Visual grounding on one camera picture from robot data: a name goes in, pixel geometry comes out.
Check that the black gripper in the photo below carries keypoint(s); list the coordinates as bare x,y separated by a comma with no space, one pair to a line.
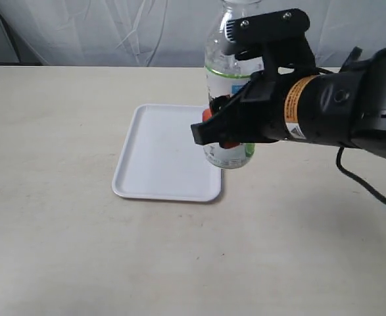
252,115

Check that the clear plastic water bottle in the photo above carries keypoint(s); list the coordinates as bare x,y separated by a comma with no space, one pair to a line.
225,75

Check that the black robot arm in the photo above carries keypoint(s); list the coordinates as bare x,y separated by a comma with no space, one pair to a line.
343,109

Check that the white plastic tray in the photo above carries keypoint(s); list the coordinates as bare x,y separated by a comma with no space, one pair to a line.
160,160

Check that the white fabric backdrop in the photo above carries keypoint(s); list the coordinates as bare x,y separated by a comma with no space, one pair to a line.
173,33

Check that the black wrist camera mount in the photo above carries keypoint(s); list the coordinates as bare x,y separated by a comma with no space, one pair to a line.
278,38

